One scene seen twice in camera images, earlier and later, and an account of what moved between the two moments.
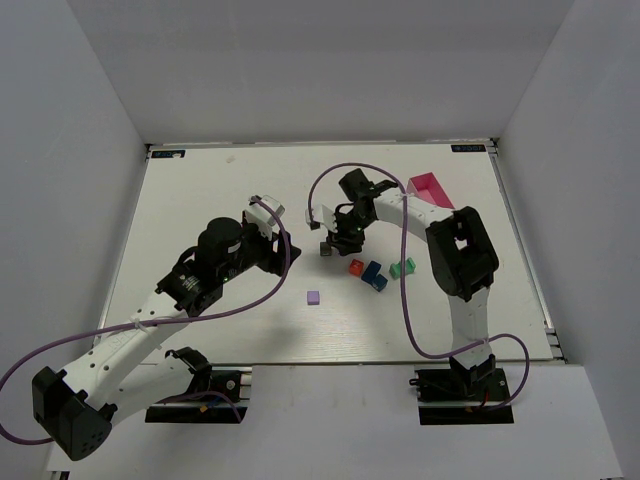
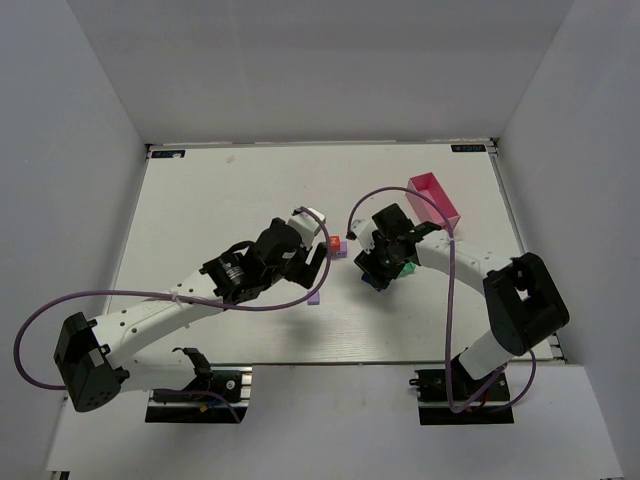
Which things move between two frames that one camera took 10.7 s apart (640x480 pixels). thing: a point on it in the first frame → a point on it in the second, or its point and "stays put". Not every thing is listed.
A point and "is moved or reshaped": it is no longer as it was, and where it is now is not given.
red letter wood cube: [356, 267] is moved or reshaped
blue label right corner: [468, 148] stays put
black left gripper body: [276, 251] → [304, 263]
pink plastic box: [426, 187] stays put
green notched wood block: [395, 268] stays put
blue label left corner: [167, 153] stays put
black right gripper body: [342, 237] → [375, 262]
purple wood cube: [313, 297] stays put
